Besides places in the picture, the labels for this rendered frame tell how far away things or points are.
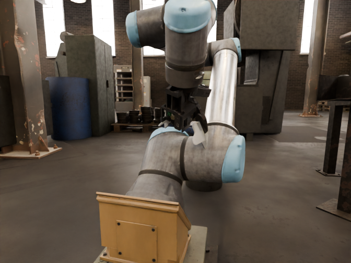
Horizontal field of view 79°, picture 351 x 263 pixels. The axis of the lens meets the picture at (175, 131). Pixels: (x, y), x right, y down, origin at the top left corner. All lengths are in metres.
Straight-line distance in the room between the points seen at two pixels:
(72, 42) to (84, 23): 8.64
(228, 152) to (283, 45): 3.02
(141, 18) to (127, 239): 0.60
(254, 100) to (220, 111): 2.36
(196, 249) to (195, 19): 0.65
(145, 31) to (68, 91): 2.79
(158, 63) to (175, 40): 10.42
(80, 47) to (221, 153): 3.21
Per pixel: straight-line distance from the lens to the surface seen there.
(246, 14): 3.44
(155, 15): 0.60
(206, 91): 0.61
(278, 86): 3.76
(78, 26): 12.42
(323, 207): 1.48
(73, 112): 3.34
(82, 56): 3.61
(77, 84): 3.36
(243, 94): 3.06
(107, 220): 0.70
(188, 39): 0.45
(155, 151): 0.70
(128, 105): 10.04
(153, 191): 0.63
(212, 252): 0.94
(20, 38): 2.67
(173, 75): 0.49
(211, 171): 0.65
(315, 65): 8.12
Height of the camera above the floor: 0.60
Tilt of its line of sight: 9 degrees down
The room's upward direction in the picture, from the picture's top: straight up
